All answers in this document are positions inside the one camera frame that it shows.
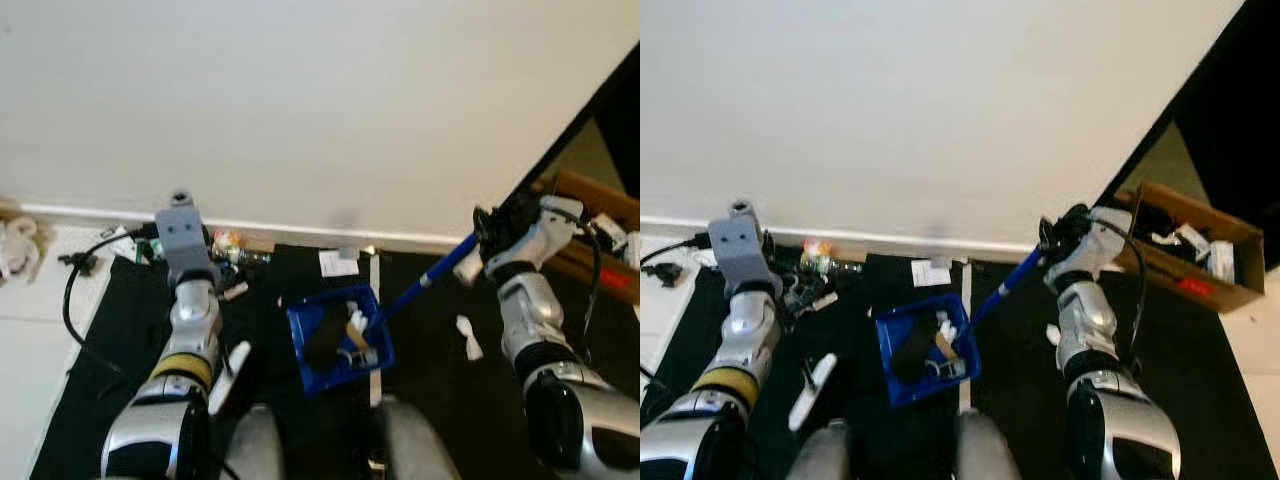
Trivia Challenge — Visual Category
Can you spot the blue long handled dustpan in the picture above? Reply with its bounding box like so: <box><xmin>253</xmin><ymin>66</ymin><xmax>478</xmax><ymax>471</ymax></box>
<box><xmin>287</xmin><ymin>232</ymin><xmax>481</xmax><ymax>396</ymax></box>
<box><xmin>875</xmin><ymin>245</ymin><xmax>1046</xmax><ymax>409</ymax></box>

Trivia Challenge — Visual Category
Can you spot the white floor tape strip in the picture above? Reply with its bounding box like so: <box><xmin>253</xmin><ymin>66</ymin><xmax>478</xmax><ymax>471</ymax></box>
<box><xmin>958</xmin><ymin>262</ymin><xmax>976</xmax><ymax>413</ymax></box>
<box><xmin>367</xmin><ymin>253</ymin><xmax>386</xmax><ymax>406</ymax></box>

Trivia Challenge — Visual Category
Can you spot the black floor mat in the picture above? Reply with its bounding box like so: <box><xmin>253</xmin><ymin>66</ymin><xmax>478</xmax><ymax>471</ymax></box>
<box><xmin>640</xmin><ymin>255</ymin><xmax>1251</xmax><ymax>480</ymax></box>
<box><xmin>30</xmin><ymin>243</ymin><xmax>641</xmax><ymax>480</ymax></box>

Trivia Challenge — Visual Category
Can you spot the brown cardboard box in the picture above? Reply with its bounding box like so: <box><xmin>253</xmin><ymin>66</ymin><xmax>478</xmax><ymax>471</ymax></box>
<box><xmin>540</xmin><ymin>170</ymin><xmax>641</xmax><ymax>306</ymax></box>
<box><xmin>1115</xmin><ymin>182</ymin><xmax>1266</xmax><ymax>314</ymax></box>

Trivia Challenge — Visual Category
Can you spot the grey right robot leg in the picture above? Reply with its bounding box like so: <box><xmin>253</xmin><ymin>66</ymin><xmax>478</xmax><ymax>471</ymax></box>
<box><xmin>955</xmin><ymin>410</ymin><xmax>1031</xmax><ymax>480</ymax></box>
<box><xmin>370</xmin><ymin>398</ymin><xmax>463</xmax><ymax>480</ymax></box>

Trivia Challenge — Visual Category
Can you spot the grey robot leg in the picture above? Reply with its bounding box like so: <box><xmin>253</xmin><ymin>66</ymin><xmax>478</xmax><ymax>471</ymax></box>
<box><xmin>370</xmin><ymin>398</ymin><xmax>463</xmax><ymax>480</ymax></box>
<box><xmin>222</xmin><ymin>405</ymin><xmax>286</xmax><ymax>480</ymax></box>
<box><xmin>955</xmin><ymin>410</ymin><xmax>1031</xmax><ymax>480</ymax></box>
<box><xmin>790</xmin><ymin>420</ymin><xmax>856</xmax><ymax>480</ymax></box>

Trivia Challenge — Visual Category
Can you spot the clear bottle with colourful candy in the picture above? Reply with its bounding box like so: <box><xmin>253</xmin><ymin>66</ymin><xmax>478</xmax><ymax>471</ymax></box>
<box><xmin>800</xmin><ymin>238</ymin><xmax>861</xmax><ymax>273</ymax></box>
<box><xmin>212</xmin><ymin>230</ymin><xmax>271</xmax><ymax>263</ymax></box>

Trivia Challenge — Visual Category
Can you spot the grey left robot leg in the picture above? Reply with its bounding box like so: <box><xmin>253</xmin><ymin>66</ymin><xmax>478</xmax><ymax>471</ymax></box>
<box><xmin>222</xmin><ymin>405</ymin><xmax>286</xmax><ymax>480</ymax></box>
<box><xmin>790</xmin><ymin>420</ymin><xmax>856</xmax><ymax>480</ymax></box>

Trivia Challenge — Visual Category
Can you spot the white plastic bag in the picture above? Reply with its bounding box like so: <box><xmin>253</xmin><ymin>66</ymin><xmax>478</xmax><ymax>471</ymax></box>
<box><xmin>0</xmin><ymin>218</ymin><xmax>46</xmax><ymax>281</ymax></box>

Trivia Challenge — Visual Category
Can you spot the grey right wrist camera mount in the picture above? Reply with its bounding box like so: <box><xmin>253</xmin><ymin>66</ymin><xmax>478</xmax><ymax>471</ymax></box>
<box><xmin>1055</xmin><ymin>207</ymin><xmax>1133</xmax><ymax>286</ymax></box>
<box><xmin>495</xmin><ymin>197</ymin><xmax>584</xmax><ymax>276</ymax></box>

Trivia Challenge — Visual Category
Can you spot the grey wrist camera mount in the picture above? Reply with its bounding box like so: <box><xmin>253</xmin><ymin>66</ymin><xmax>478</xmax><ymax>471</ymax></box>
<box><xmin>495</xmin><ymin>197</ymin><xmax>584</xmax><ymax>276</ymax></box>
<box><xmin>155</xmin><ymin>205</ymin><xmax>216</xmax><ymax>286</ymax></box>
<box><xmin>1055</xmin><ymin>207</ymin><xmax>1133</xmax><ymax>286</ymax></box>
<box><xmin>708</xmin><ymin>213</ymin><xmax>771</xmax><ymax>296</ymax></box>

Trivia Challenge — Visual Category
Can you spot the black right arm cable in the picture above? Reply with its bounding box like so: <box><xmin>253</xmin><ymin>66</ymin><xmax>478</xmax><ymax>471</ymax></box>
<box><xmin>1095</xmin><ymin>215</ymin><xmax>1151</xmax><ymax>361</ymax></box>
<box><xmin>545</xmin><ymin>205</ymin><xmax>601</xmax><ymax>351</ymax></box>

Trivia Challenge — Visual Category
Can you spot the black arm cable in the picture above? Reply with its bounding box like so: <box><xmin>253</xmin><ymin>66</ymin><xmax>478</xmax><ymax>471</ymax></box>
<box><xmin>545</xmin><ymin>205</ymin><xmax>601</xmax><ymax>351</ymax></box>
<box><xmin>1095</xmin><ymin>215</ymin><xmax>1151</xmax><ymax>361</ymax></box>
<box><xmin>62</xmin><ymin>228</ymin><xmax>161</xmax><ymax>376</ymax></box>
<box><xmin>640</xmin><ymin>235</ymin><xmax>713</xmax><ymax>271</ymax></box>

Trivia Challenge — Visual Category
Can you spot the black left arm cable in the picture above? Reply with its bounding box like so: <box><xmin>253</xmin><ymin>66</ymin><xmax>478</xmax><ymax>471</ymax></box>
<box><xmin>640</xmin><ymin>235</ymin><xmax>713</xmax><ymax>271</ymax></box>
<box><xmin>62</xmin><ymin>228</ymin><xmax>161</xmax><ymax>376</ymax></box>

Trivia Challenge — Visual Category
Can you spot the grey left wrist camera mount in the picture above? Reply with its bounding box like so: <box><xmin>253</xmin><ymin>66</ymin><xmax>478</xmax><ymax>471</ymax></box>
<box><xmin>708</xmin><ymin>213</ymin><xmax>771</xmax><ymax>296</ymax></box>
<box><xmin>155</xmin><ymin>205</ymin><xmax>216</xmax><ymax>286</ymax></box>

